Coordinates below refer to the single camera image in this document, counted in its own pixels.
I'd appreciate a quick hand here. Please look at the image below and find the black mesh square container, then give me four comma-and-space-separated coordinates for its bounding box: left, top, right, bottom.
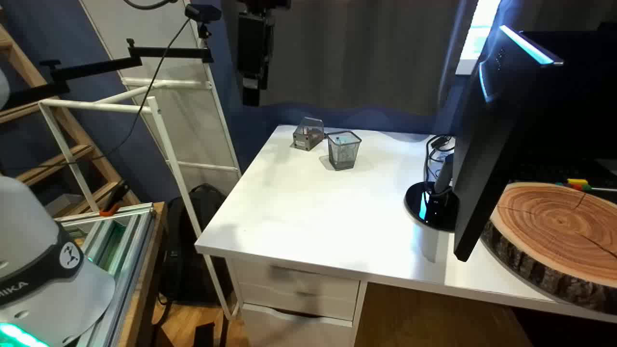
328, 131, 363, 169

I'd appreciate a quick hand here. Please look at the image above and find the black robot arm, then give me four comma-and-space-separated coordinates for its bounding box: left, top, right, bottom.
238, 0, 292, 106

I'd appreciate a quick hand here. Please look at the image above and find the small dark mesh tray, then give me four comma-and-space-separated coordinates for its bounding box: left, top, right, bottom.
294, 117, 325, 150

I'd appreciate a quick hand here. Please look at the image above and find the white metal ladder shelf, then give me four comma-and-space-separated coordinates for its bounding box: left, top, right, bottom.
37, 75, 244, 319

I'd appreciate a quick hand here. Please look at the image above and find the white cup with black rim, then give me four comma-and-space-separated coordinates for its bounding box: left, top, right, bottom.
404, 181, 460, 262

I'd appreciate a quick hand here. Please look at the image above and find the white desk drawer unit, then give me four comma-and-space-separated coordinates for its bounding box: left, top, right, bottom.
230, 260, 367, 347

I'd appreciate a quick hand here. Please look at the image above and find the glass top side table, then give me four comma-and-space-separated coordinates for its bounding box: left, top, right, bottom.
60, 202, 165, 347

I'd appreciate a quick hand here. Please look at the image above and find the black computer monitor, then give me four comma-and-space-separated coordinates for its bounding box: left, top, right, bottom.
454, 25, 617, 260

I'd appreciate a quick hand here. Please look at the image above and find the round wooden log slice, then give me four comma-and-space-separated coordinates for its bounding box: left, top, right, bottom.
483, 183, 617, 314

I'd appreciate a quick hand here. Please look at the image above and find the grey cap with black band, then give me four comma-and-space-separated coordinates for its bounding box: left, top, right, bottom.
0, 175, 116, 347

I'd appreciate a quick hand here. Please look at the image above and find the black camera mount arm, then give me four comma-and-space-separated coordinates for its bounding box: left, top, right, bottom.
3, 3, 222, 109

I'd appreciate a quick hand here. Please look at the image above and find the wooden shelf frame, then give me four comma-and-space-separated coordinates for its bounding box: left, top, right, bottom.
0, 23, 141, 217

